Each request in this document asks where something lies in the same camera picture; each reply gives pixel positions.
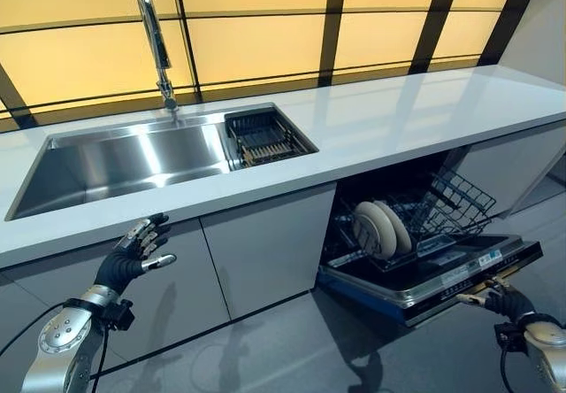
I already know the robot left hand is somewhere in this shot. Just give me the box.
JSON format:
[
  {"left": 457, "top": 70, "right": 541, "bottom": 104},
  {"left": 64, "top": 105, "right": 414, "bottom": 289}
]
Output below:
[{"left": 95, "top": 212, "right": 178, "bottom": 299}]

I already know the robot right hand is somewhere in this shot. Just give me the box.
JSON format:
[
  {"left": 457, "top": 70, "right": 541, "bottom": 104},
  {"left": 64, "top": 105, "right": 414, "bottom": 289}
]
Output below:
[{"left": 455, "top": 275, "right": 538, "bottom": 326}]

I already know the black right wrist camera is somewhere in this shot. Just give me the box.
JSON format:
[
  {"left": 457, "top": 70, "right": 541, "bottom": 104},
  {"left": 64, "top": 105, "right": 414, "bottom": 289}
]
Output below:
[{"left": 493, "top": 320, "right": 525, "bottom": 352}]

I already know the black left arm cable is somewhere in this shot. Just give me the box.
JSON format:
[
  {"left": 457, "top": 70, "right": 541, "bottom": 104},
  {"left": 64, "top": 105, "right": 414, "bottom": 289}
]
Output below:
[{"left": 0, "top": 302, "right": 111, "bottom": 393}]

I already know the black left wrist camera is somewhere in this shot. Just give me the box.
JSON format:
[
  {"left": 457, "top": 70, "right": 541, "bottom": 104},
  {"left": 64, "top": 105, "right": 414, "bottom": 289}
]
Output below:
[{"left": 103, "top": 298, "right": 136, "bottom": 332}]

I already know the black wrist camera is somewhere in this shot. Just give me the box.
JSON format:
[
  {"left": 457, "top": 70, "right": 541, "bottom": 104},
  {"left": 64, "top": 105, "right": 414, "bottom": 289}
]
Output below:
[
  {"left": 103, "top": 298, "right": 136, "bottom": 332},
  {"left": 493, "top": 320, "right": 525, "bottom": 352}
]

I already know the black dish drying rack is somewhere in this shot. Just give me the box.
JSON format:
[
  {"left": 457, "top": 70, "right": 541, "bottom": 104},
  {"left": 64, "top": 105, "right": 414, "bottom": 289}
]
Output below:
[{"left": 224, "top": 107, "right": 318, "bottom": 172}]

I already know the chrome gooseneck faucet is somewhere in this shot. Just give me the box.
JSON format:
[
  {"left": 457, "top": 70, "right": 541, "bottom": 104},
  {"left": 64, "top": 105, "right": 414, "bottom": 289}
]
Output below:
[{"left": 134, "top": 0, "right": 180, "bottom": 113}]

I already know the stainless steel sink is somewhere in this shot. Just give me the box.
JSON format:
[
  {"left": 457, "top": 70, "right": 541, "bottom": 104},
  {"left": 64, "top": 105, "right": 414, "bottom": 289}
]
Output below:
[{"left": 4, "top": 102, "right": 321, "bottom": 223}]

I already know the beige ceramic plate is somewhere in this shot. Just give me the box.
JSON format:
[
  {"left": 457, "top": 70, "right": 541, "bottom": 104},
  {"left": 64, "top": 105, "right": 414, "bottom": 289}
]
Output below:
[
  {"left": 375, "top": 199, "right": 414, "bottom": 255},
  {"left": 352, "top": 201, "right": 397, "bottom": 260}
]

